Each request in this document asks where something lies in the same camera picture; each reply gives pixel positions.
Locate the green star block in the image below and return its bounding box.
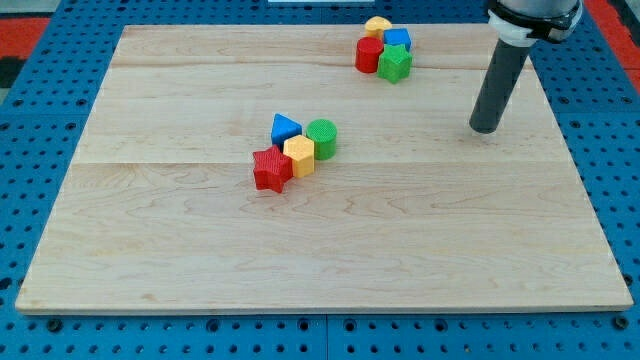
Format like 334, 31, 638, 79
377, 44, 413, 84

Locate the grey cylindrical pointer rod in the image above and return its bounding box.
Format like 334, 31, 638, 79
469, 39, 530, 134

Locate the wooden board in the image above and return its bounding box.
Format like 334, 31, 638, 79
16, 24, 633, 315

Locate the yellow heart block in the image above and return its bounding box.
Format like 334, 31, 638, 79
364, 16, 393, 40

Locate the red cylinder block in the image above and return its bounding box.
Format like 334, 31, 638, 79
354, 37, 384, 73

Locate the blue cube block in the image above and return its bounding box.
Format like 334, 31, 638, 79
383, 28, 412, 52

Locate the blue triangle block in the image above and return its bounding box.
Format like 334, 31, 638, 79
271, 113, 302, 149

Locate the green cylinder block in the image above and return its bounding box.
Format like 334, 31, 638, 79
306, 119, 338, 160

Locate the red star block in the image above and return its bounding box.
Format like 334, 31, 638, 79
253, 145, 293, 193

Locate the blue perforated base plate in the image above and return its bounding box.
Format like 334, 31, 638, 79
1, 0, 639, 359

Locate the yellow hexagon block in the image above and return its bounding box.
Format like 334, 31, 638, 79
283, 135, 315, 178

